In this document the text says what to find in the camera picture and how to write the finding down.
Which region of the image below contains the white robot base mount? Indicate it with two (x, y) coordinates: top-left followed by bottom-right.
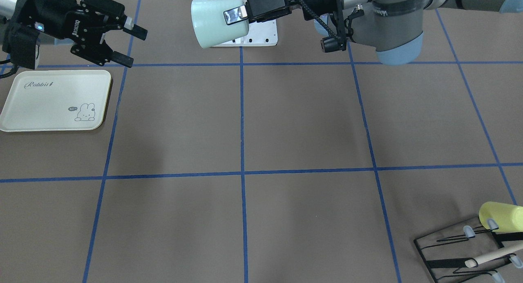
(215, 0), (278, 47)

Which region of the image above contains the yellow plastic cup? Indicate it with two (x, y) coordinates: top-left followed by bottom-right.
(478, 201), (523, 233)

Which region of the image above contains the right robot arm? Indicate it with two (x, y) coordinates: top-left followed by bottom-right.
(1, 0), (148, 78)

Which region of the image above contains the cream rabbit tray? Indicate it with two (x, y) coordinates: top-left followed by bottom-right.
(0, 70), (112, 132)

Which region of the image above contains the green plastic cup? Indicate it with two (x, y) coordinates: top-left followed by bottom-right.
(191, 0), (250, 48)

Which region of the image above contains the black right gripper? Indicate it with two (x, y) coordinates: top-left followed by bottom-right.
(2, 0), (148, 70)

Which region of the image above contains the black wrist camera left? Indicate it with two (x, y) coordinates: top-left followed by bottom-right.
(315, 4), (364, 53)

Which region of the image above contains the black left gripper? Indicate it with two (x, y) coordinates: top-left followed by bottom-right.
(224, 0), (342, 25)

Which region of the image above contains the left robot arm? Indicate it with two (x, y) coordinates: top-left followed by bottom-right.
(223, 0), (522, 65)

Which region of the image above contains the black wire cup rack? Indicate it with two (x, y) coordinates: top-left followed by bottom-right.
(413, 217), (522, 283)

